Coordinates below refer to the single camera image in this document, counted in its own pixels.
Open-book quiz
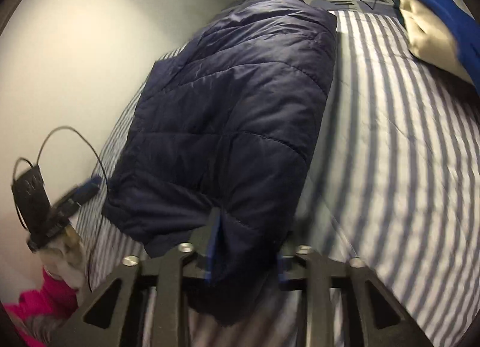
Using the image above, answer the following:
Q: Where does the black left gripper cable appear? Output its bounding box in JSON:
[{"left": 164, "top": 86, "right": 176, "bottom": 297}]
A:
[{"left": 10, "top": 126, "right": 110, "bottom": 294}]

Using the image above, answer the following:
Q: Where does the left hand in white glove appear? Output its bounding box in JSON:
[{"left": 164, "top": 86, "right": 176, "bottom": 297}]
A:
[{"left": 37, "top": 224, "right": 86, "bottom": 290}]

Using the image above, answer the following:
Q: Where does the navy quilted puffer jacket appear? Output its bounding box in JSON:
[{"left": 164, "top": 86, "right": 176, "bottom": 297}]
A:
[{"left": 103, "top": 0, "right": 337, "bottom": 324}]

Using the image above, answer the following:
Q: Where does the blue white striped blanket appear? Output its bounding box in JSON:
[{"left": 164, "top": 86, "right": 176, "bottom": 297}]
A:
[{"left": 74, "top": 9, "right": 480, "bottom": 347}]

